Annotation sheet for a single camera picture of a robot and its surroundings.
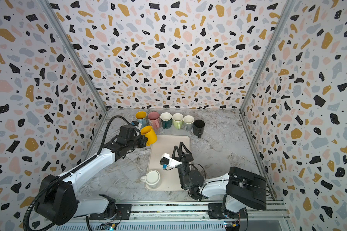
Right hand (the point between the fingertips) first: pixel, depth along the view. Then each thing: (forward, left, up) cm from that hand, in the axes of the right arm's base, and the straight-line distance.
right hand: (181, 143), depth 71 cm
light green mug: (+33, +4, -20) cm, 39 cm away
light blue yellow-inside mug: (+32, +30, -17) cm, 47 cm away
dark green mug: (+31, +12, -18) cm, 37 cm away
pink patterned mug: (+30, +21, -17) cm, 40 cm away
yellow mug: (+13, +20, -9) cm, 25 cm away
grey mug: (+29, -4, -19) cm, 35 cm away
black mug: (+24, -11, -19) cm, 33 cm away
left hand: (+9, +20, -9) cm, 24 cm away
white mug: (-12, +16, -18) cm, 27 cm away
